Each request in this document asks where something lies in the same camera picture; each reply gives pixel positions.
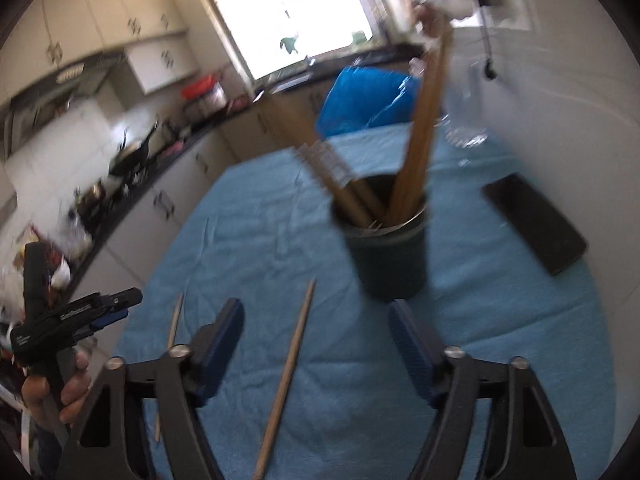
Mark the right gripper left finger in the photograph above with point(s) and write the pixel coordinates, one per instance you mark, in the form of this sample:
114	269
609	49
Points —
186	378

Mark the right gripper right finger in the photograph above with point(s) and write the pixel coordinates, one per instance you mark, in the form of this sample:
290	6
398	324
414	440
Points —
447	379

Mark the lower kitchen cabinets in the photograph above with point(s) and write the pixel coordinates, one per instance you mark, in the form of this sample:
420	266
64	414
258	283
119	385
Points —
149	206

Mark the kitchen cabinets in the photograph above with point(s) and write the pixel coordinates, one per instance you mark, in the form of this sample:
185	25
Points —
54	34
149	206

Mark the upper kitchen cabinets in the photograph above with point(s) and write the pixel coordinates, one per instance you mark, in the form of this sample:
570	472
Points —
54	34

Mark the kitchen window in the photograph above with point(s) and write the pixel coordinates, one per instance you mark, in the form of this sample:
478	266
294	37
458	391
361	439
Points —
269	35

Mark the condiment bottles on counter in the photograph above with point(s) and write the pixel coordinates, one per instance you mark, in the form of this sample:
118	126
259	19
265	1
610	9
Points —
37	271

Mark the blue terry towel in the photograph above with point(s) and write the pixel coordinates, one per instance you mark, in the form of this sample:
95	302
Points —
263	234

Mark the dark cylindrical utensil holder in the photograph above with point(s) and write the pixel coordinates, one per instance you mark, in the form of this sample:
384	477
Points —
391	263

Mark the steel pot on stove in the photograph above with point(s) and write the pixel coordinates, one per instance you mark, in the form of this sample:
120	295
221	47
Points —
87	201

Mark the black phone on towel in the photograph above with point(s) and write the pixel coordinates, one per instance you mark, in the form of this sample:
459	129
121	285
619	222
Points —
549	235

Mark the black wok on stove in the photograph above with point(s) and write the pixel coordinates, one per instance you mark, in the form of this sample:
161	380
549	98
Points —
131	156

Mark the range hood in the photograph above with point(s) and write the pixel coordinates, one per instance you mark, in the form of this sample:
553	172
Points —
37	105

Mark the clear glass pitcher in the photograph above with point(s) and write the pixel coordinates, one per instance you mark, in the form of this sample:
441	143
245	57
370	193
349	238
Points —
463	103

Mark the rice cooker with red lid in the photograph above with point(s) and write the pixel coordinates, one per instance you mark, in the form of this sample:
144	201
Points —
203	98

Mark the blue plastic bag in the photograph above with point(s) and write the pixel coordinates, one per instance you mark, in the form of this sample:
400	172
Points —
365	98

